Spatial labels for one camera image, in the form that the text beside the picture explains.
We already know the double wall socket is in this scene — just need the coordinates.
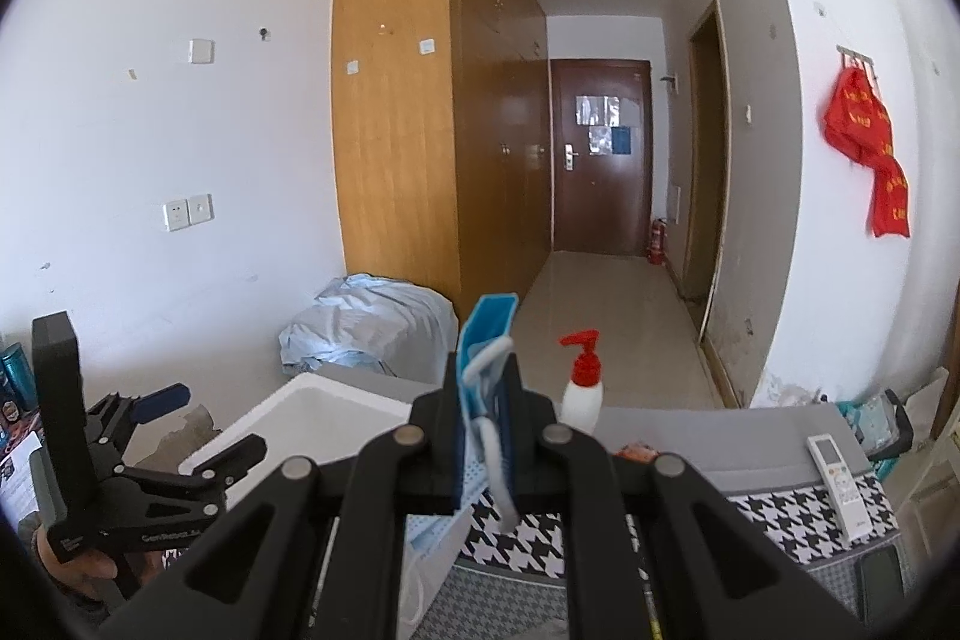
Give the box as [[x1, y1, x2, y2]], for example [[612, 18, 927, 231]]
[[162, 193, 215, 233]]

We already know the tissue pack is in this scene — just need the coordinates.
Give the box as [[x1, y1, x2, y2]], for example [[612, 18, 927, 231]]
[[838, 394, 914, 455]]

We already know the pale blue cloth bundle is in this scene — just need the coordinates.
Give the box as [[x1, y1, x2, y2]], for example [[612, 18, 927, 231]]
[[279, 272, 459, 384]]

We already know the white plastic bin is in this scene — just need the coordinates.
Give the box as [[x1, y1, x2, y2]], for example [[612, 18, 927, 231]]
[[178, 372, 422, 507]]

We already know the red hanging banner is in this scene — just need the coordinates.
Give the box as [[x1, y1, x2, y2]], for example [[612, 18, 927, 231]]
[[820, 66, 913, 239]]

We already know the dark smartphone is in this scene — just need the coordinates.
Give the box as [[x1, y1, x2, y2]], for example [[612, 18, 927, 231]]
[[854, 544, 905, 627]]

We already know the white pump bottle red top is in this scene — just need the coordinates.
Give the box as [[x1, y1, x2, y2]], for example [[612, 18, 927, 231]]
[[558, 330, 605, 432]]

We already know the blue face mask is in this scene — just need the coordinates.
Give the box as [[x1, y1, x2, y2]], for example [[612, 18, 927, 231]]
[[405, 293, 521, 622]]

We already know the white remote control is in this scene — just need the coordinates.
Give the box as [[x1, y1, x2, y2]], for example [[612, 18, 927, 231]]
[[807, 433, 872, 544]]

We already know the blue can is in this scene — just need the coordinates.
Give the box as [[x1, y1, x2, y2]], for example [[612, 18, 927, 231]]
[[0, 343, 35, 413]]

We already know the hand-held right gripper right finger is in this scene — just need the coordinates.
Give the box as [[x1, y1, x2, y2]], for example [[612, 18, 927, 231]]
[[498, 355, 880, 640]]

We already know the wooden wardrobe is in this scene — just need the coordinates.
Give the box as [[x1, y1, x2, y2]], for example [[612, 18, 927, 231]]
[[331, 0, 553, 320]]

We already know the dark brown door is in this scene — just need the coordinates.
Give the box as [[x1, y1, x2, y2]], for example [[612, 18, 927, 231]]
[[550, 59, 652, 257]]

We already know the printed paper leaflet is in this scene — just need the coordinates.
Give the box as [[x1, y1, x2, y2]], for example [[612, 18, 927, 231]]
[[0, 428, 47, 525]]

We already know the wooden door frame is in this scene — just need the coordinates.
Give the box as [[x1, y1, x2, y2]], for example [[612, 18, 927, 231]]
[[683, 0, 733, 350]]

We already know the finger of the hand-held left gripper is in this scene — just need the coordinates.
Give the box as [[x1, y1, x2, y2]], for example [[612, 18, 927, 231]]
[[112, 433, 269, 503], [85, 381, 193, 457]]

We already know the person's left hand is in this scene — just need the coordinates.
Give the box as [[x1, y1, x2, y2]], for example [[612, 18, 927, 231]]
[[34, 520, 121, 607]]

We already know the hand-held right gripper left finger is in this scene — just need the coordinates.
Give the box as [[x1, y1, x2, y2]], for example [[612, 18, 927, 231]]
[[97, 351, 461, 640]]

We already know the houndstooth tablecloth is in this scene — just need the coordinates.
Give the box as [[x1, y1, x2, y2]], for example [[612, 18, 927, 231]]
[[405, 403, 925, 640]]

